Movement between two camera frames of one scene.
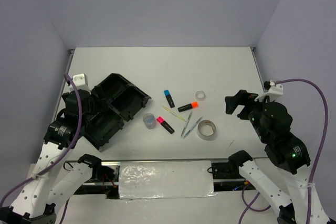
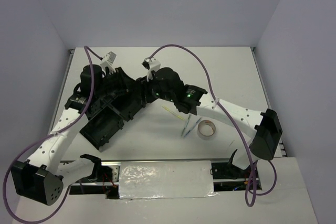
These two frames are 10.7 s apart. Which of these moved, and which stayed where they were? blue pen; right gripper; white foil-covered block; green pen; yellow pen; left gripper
Moved: right gripper; left gripper
Stayed: yellow pen; white foil-covered block; green pen; blue pen
